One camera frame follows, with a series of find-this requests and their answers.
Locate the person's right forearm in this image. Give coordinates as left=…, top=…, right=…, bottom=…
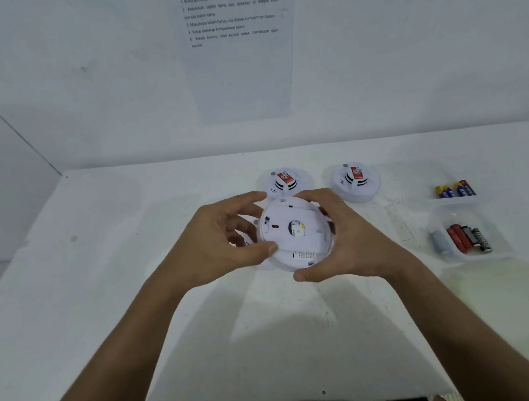
left=382, top=254, right=529, bottom=401

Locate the white round smoke detector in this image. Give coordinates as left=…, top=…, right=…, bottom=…
left=253, top=194, right=339, bottom=274

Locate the large clear plastic tray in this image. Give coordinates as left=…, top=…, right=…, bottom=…
left=425, top=203, right=516, bottom=266

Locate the small clear plastic tray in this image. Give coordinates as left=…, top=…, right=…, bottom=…
left=426, top=179, right=492, bottom=210

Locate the red battery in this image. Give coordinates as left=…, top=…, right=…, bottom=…
left=446, top=226, right=467, bottom=255
left=452, top=223, right=475, bottom=253

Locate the black battery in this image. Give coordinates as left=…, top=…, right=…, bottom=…
left=472, top=227, right=493, bottom=254
left=463, top=225, right=486, bottom=254

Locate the person's left hand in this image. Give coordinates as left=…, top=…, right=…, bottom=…
left=155, top=190, right=282, bottom=299

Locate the person's left forearm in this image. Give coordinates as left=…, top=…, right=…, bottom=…
left=25, top=267, right=207, bottom=401

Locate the printed instruction paper sheet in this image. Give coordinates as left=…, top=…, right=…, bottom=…
left=175, top=0, right=304, bottom=128

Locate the white smoke detector red label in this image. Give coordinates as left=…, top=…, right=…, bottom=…
left=256, top=166, right=312, bottom=204
left=327, top=159, right=382, bottom=205

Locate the person's right hand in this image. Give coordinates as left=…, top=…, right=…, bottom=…
left=288, top=183, right=420, bottom=289

